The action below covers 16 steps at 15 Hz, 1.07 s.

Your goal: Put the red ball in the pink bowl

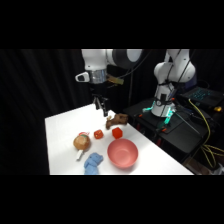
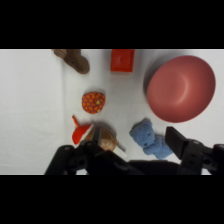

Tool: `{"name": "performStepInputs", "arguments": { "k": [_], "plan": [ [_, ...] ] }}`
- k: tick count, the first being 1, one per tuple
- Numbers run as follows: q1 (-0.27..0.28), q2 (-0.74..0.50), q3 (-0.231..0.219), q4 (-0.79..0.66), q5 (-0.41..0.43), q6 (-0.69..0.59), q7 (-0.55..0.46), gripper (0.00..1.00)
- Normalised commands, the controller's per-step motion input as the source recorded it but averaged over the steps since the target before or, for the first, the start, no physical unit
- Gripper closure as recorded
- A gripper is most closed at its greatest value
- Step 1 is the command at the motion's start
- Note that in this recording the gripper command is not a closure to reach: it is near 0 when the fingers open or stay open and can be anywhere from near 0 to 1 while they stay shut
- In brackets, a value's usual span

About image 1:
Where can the brown plush toy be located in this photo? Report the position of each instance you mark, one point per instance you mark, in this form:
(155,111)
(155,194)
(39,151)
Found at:
(117,120)

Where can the pink bowl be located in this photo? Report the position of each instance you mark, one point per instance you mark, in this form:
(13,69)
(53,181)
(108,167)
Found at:
(122,153)

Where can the blue plush toy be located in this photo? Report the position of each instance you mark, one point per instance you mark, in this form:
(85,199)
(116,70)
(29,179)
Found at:
(93,163)

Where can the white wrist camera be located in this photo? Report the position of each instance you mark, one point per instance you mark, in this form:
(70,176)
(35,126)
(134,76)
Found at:
(82,77)

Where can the small yellow plug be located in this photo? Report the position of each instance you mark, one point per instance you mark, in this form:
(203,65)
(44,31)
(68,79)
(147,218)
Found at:
(218,109)

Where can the black curtain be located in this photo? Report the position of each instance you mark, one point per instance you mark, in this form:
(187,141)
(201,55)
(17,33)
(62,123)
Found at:
(36,86)

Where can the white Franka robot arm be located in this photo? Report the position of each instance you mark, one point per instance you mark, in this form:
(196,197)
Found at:
(96,60)

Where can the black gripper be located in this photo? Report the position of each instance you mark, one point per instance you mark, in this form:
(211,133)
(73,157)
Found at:
(98,89)

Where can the black robot stand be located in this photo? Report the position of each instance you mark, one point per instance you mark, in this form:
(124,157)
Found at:
(180,133)

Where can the red cube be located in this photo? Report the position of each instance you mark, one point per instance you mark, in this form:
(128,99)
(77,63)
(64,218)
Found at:
(117,132)

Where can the red faceted ball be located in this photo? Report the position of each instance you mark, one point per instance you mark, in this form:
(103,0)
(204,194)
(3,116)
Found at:
(98,134)

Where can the black laptop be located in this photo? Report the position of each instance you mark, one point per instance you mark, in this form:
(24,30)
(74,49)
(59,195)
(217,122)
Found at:
(203,95)

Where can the brown round toy white stem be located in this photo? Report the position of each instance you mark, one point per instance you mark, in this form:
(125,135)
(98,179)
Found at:
(82,142)

